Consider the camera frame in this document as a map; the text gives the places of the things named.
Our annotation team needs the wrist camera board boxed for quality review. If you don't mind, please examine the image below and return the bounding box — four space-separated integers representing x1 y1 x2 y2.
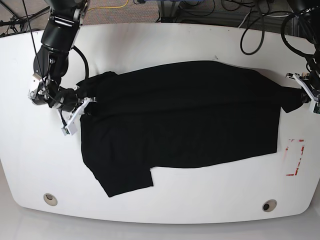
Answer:
309 101 320 114
61 122 78 136

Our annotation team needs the table cable grommet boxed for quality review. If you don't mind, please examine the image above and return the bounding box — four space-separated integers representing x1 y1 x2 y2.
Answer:
43 193 58 207
262 199 278 213

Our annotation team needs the right table cable grommet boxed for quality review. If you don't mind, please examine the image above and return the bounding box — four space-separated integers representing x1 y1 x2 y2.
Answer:
262 199 278 213

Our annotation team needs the black tripod stand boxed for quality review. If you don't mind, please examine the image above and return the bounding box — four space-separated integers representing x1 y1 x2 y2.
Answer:
0 0 50 38

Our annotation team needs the red tape marking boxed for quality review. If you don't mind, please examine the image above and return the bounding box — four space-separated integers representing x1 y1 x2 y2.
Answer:
283 139 306 177

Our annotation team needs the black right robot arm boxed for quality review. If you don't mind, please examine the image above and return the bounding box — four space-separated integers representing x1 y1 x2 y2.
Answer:
28 0 96 135

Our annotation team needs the left table cable grommet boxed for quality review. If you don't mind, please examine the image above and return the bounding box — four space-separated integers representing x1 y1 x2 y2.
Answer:
43 193 58 207

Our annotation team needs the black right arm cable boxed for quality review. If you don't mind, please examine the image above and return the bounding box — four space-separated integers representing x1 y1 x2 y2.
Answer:
71 46 90 81

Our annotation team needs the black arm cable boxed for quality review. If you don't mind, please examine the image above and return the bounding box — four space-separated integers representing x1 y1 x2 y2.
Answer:
240 9 316 61
71 46 90 81

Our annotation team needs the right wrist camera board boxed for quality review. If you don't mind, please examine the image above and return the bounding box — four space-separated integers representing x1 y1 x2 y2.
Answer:
61 122 78 136

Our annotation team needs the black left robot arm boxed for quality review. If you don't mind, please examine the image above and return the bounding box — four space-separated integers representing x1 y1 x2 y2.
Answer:
281 0 320 114

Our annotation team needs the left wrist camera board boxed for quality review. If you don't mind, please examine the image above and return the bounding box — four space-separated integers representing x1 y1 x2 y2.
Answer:
309 101 320 114

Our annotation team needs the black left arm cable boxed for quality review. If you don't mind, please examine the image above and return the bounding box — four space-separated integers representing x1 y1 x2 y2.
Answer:
240 9 316 61

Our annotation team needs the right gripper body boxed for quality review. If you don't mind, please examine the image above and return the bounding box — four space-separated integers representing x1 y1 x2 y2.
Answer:
53 86 97 127

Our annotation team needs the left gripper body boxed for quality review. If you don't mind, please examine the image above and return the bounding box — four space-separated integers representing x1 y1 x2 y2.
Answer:
285 72 320 103

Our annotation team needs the black T-shirt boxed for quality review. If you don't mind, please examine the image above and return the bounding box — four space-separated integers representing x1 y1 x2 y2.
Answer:
78 61 304 197

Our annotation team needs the yellow cable on floor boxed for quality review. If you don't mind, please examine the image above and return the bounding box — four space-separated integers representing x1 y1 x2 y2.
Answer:
86 0 130 13

